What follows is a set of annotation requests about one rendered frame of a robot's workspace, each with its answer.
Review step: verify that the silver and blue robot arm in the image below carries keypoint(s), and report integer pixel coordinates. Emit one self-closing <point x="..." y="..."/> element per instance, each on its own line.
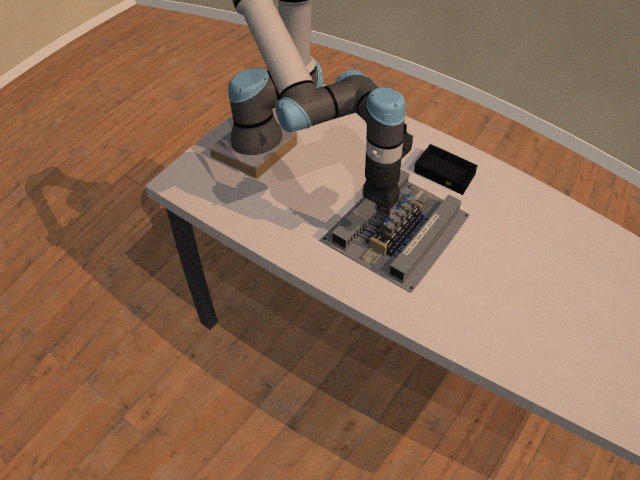
<point x="301" y="103"/>

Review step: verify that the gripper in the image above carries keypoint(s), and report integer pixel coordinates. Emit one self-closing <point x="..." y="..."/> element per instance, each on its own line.
<point x="382" y="176"/>

